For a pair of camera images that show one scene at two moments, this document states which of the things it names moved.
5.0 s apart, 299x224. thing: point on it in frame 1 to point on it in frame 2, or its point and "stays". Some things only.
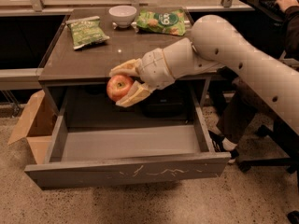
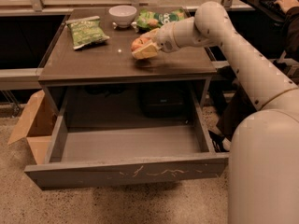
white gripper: [153, 68] to [164, 37]
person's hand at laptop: [286, 1] stays
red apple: [118, 85] to [138, 43]
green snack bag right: [170, 21] stays
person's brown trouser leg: [238, 111] stays
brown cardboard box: [36, 126] stays
